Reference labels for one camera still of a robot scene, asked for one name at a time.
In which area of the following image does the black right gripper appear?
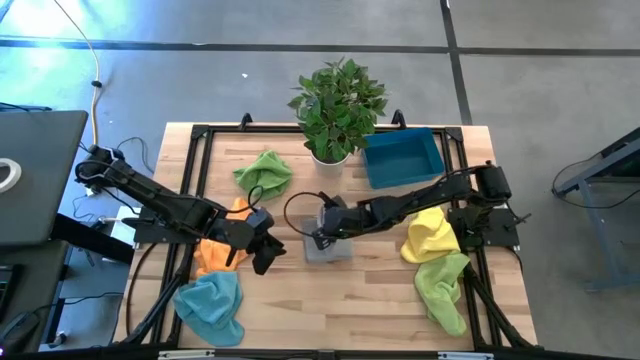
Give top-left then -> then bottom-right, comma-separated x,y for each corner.
311,194 -> 374,252

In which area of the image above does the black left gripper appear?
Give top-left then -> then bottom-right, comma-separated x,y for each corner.
207,216 -> 288,277

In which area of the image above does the grey microfiber towel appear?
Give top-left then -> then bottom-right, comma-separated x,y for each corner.
301,213 -> 354,265

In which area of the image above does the orange microfiber towel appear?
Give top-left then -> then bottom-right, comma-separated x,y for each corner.
193,196 -> 257,279

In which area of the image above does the blue microfiber towel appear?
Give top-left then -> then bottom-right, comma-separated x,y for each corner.
171,270 -> 247,348

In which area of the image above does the dark green microfiber towel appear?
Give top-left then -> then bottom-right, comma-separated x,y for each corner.
232,149 -> 295,203

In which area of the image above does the yellow microfiber towel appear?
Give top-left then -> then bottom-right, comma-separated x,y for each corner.
399,205 -> 462,265

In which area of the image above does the lime green microfiber towel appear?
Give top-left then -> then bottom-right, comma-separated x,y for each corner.
413,250 -> 472,338

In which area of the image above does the white plant pot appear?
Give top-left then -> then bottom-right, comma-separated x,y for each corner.
309,148 -> 352,179

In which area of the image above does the blue plastic basket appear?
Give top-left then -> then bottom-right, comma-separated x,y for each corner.
361,126 -> 447,191

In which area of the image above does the green leafy plant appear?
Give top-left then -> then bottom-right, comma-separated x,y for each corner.
286,55 -> 390,164

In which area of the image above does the white label strip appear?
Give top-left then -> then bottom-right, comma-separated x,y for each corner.
158,349 -> 217,360
438,351 -> 496,360

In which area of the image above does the black side desk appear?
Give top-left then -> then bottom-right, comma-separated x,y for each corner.
0,213 -> 137,354

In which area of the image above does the grey laptop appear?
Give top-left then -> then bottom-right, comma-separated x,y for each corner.
0,109 -> 90,247

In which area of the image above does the black computer mouse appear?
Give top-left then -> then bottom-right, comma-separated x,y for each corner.
0,310 -> 41,354

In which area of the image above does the black keyboard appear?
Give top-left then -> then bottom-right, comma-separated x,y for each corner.
0,264 -> 22,322

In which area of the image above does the white tape roll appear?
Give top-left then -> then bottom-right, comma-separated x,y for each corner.
0,157 -> 23,194

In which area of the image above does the blue-grey metal stand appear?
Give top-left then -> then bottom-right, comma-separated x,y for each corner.
551,126 -> 640,294

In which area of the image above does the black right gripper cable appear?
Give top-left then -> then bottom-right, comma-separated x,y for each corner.
283,190 -> 332,238

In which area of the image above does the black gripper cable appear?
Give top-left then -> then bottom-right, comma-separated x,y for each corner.
219,184 -> 266,216
283,190 -> 332,238

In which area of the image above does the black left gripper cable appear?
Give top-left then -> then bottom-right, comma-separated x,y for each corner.
219,184 -> 266,216

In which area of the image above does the black metal table frame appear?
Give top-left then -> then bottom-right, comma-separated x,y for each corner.
112,108 -> 539,360

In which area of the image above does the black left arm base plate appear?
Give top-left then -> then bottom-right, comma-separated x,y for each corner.
121,203 -> 202,247

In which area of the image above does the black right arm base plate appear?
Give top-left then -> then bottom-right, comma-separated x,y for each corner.
446,203 -> 522,250

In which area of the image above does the thin black floor cable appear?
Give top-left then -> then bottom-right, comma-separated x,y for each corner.
72,135 -> 157,224

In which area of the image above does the yellow floor cable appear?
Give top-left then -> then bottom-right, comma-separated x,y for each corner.
51,0 -> 104,147

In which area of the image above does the black looped floor cable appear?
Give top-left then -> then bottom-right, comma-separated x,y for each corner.
550,151 -> 640,211

